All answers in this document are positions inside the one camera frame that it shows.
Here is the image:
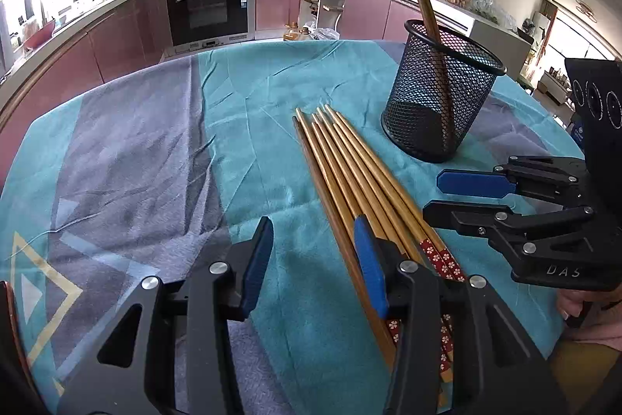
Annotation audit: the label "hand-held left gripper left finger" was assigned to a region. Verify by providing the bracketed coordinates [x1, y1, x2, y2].
[56, 217, 275, 415]

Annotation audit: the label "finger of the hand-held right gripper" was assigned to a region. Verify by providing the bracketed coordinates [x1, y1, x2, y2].
[436, 156, 591, 204]
[423, 200, 596, 271]

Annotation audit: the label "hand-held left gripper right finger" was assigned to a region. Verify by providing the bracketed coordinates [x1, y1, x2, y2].
[354, 215, 569, 415]

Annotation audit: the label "black mesh utensil holder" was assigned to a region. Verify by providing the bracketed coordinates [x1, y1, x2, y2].
[381, 19, 507, 164]

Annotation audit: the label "bundle of wooden chopsticks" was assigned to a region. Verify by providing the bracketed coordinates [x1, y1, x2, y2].
[292, 104, 467, 396]

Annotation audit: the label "person's right hand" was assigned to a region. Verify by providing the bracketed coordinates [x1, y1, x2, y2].
[556, 289, 591, 329]

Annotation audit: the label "person's pink garment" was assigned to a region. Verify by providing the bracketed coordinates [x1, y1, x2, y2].
[566, 291, 622, 350]

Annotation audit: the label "white low cabinet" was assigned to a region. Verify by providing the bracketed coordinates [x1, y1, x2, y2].
[432, 4, 538, 78]

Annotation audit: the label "teal and grey printed tablecloth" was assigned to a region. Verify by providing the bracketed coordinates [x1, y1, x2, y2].
[0, 40, 586, 415]

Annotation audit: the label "round ceiling lamp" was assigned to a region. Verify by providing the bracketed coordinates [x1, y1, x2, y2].
[575, 0, 599, 23]

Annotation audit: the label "white plastic bag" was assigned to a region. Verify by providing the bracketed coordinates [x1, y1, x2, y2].
[305, 25, 339, 41]

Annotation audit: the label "built-in black oven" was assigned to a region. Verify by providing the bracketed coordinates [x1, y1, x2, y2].
[164, 0, 256, 49]

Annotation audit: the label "pink kitchen cabinets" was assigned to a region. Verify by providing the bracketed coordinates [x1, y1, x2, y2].
[0, 0, 423, 144]

